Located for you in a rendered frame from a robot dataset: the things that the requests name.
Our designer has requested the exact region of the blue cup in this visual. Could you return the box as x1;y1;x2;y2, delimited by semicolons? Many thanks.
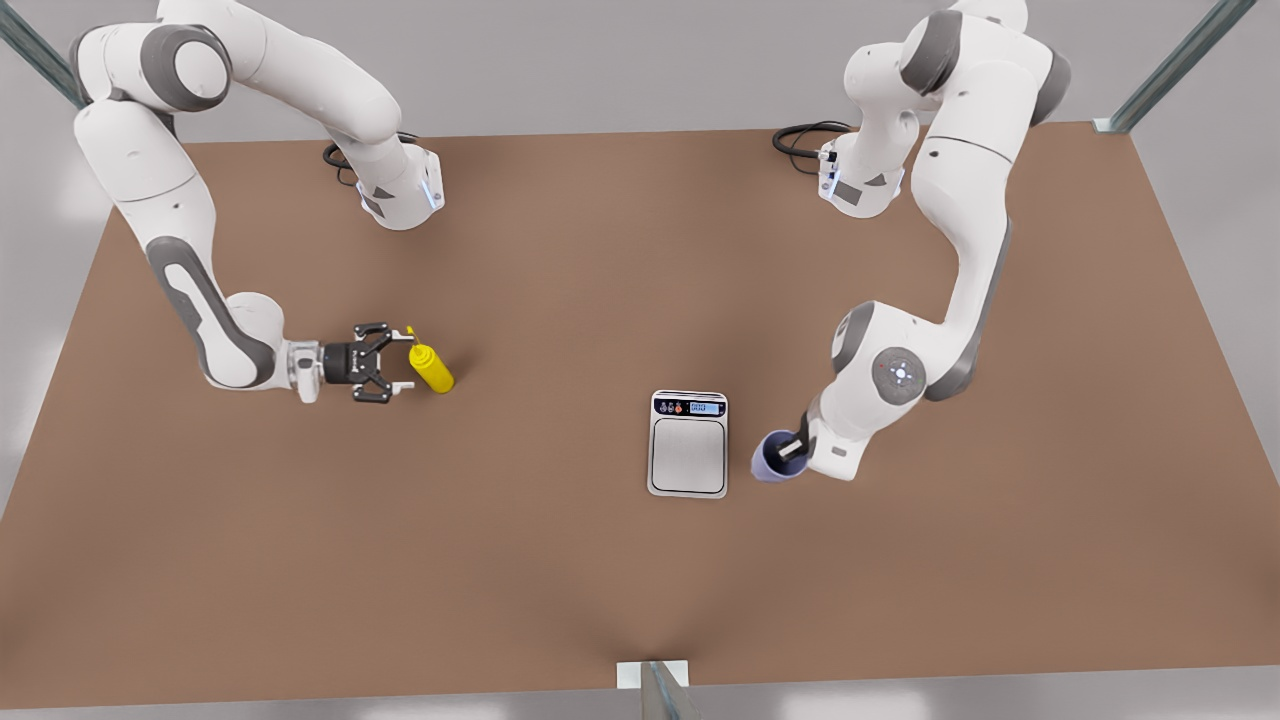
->
751;430;814;485

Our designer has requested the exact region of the yellow sauce bottle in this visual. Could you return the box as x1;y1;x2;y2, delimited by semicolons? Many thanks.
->
404;326;456;395

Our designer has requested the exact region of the silver kitchen scale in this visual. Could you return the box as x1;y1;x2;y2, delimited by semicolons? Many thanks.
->
647;389;730;499

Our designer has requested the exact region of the black cable loop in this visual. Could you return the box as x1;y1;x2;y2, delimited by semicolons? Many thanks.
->
772;121;857;177
322;131;422;188

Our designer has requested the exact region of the silver frame post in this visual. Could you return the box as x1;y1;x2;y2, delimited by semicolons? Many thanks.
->
1092;0;1259;135
616;659;702;720
0;0;87;110

